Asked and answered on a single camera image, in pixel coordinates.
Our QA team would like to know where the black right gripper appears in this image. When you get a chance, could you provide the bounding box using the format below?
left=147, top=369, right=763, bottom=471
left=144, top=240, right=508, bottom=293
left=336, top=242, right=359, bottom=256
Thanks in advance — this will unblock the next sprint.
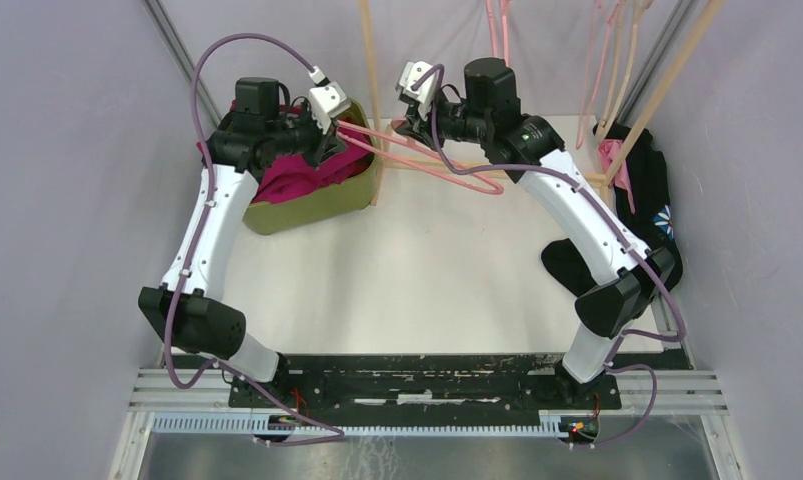
left=396, top=87, right=490, bottom=152

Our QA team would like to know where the pink hanger of magenta skirt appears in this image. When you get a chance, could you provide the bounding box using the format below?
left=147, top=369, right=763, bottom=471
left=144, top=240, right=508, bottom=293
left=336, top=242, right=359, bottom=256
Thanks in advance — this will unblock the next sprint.
left=339, top=121, right=504, bottom=196

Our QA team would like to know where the magenta pleated skirt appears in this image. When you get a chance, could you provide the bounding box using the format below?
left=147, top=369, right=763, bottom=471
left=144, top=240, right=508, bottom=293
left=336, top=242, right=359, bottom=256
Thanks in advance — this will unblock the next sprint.
left=228, top=99, right=372, bottom=205

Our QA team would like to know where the pink wire hanger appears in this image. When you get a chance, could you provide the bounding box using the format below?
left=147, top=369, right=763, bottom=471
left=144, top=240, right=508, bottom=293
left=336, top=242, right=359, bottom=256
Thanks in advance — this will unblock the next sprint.
left=575, top=0, right=622, bottom=149

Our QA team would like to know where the beige plastic hanger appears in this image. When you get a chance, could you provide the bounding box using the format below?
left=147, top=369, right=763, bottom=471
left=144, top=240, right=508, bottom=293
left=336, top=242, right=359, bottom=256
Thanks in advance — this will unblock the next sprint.
left=595, top=0, right=654, bottom=143

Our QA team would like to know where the pink plastic hanger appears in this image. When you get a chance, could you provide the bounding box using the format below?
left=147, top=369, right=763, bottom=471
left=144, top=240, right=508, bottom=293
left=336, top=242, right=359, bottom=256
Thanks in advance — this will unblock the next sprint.
left=484, top=0, right=511, bottom=64

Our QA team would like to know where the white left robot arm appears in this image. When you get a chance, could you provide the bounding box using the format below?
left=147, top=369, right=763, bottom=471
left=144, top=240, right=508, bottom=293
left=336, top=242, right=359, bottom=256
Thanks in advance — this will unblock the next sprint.
left=138, top=77, right=351, bottom=407

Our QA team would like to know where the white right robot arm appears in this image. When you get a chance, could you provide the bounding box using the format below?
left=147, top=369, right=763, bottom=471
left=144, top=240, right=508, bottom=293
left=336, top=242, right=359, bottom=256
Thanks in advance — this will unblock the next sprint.
left=395, top=57, right=675, bottom=408

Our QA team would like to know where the olive green plastic basket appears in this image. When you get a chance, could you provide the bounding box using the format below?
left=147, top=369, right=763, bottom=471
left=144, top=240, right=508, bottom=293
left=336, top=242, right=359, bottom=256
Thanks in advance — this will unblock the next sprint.
left=241, top=99, right=384, bottom=236

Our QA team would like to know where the pink cloth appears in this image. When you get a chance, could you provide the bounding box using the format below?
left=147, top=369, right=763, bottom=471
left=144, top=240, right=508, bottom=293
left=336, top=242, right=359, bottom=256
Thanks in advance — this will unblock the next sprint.
left=596, top=139, right=637, bottom=213

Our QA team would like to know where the black shirt with flower print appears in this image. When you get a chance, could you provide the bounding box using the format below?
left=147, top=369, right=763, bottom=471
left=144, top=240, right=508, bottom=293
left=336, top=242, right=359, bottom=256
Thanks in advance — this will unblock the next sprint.
left=541, top=130, right=683, bottom=296

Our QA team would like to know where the wooden clothes rack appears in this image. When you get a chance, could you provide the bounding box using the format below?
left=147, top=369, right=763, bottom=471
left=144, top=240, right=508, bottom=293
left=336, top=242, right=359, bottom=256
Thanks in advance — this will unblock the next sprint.
left=358, top=1, right=724, bottom=206

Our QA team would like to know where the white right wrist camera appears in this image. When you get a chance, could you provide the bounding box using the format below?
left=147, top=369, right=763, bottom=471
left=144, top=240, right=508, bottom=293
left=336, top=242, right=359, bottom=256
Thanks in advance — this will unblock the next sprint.
left=396, top=61, right=444, bottom=120

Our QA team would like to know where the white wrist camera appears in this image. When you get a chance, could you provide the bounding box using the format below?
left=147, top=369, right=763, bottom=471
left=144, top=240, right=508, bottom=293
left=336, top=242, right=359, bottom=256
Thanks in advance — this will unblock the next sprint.
left=307, top=66, right=351, bottom=134
left=396, top=61, right=444, bottom=120

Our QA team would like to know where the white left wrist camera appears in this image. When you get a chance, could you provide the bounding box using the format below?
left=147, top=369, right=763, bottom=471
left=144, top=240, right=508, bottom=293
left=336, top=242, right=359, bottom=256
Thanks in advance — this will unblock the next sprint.
left=307, top=66, right=351, bottom=134

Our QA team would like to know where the aluminium corner rail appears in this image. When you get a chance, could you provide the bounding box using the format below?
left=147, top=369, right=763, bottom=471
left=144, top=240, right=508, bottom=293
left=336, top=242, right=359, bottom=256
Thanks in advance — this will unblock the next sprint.
left=141, top=0, right=223, bottom=125

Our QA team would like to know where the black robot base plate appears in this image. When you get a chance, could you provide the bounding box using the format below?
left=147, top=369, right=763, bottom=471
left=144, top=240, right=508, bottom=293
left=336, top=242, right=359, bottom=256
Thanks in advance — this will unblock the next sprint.
left=205, top=351, right=694, bottom=429

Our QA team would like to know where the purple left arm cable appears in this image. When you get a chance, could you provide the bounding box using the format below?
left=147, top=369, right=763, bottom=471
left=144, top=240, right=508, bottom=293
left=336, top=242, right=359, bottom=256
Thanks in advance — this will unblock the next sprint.
left=162, top=33, right=346, bottom=446

